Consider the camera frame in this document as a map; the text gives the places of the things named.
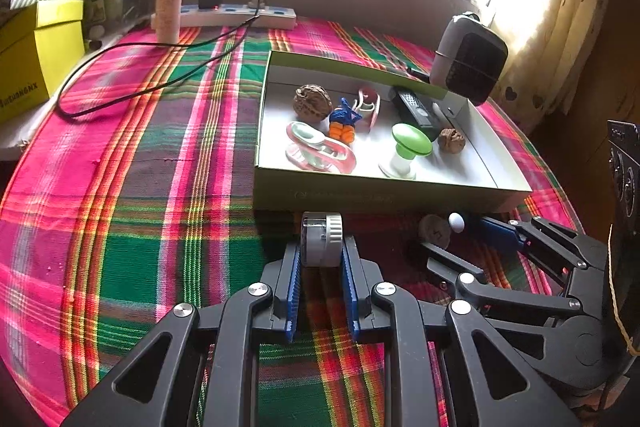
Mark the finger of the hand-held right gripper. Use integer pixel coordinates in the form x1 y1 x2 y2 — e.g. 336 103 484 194
479 216 608 273
421 242 586 313

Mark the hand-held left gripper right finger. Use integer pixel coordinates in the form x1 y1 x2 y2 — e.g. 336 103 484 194
340 234 581 427

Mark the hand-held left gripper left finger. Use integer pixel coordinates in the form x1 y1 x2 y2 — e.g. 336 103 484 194
60 243 303 427

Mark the grey round disc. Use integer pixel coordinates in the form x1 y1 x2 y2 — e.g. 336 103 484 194
417 214 452 248

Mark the small clear plastic jar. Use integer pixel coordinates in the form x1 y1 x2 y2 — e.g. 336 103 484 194
300 211 345 268

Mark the green white cardboard box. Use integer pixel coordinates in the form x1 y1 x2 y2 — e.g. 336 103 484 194
252 49 533 214

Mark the small brown walnut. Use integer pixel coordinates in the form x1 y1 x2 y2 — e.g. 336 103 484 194
437 128 467 152

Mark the green topped white suction knob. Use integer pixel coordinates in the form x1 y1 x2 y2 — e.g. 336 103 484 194
377 122 433 180

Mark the pink plastic holder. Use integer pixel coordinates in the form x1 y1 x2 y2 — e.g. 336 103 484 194
285 121 358 172

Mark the small white plastic piece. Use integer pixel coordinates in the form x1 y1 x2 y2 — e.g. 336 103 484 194
431 101 458 122

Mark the black remote control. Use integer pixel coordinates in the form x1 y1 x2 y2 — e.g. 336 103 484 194
389 86 443 130

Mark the blue orange rope toy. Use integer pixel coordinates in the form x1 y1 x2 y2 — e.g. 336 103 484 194
327 97 363 142

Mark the pink white plastic clip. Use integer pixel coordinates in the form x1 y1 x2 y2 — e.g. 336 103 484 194
352 88 382 132

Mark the large brown walnut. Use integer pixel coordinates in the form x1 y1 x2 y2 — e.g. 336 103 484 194
292 83 333 124

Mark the grey portable fan heater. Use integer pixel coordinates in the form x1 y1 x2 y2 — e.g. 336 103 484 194
430 12 509 108

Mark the pink green plaid blanket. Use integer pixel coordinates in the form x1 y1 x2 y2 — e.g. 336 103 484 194
0 18 583 427

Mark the cream heart print curtain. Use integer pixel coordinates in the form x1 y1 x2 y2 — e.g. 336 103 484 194
480 0 616 132

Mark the white power strip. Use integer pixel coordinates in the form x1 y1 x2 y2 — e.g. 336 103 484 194
151 2 297 30

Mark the clear plastic container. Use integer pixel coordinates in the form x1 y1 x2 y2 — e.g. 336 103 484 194
82 0 161 52

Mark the yellow cardboard box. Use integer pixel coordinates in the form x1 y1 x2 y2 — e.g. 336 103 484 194
0 0 86 124

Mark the yellow string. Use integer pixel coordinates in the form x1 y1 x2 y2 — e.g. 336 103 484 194
607 227 640 358

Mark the black charger cable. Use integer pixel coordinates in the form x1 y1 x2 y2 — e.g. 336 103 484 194
57 0 261 120

